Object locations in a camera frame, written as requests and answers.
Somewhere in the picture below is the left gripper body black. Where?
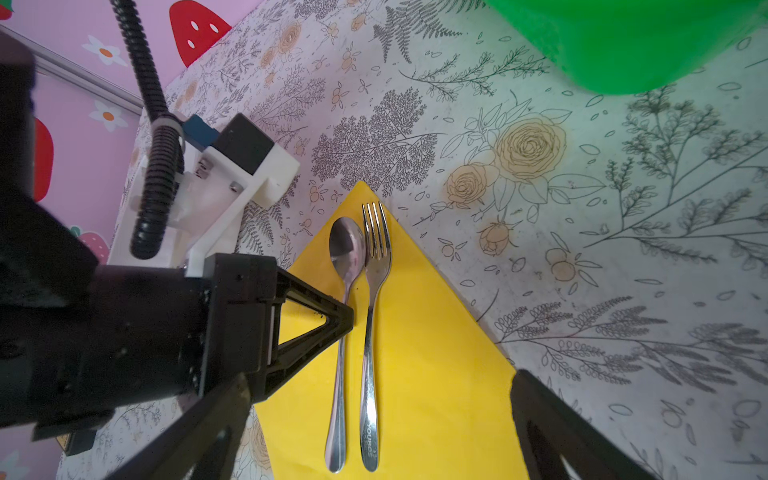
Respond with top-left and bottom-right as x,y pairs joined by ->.
32,254 -> 279,439

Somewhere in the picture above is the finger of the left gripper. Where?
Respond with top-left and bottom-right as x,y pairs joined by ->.
263,269 -> 354,400

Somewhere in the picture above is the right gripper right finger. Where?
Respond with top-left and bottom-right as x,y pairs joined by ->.
510,370 -> 652,479

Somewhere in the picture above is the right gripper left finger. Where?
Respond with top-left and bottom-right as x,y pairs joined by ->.
109,373 -> 251,479

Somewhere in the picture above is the silver spoon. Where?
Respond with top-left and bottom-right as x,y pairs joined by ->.
323,215 -> 368,475

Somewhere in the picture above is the silver fork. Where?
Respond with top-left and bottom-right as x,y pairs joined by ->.
359,202 -> 392,472

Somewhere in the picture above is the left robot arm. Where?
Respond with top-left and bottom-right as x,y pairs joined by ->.
1,35 -> 354,439

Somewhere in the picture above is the green plastic basket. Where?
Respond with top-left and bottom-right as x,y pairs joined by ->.
489,0 -> 767,95

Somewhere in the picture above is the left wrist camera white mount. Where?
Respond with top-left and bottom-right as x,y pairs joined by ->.
107,114 -> 300,277

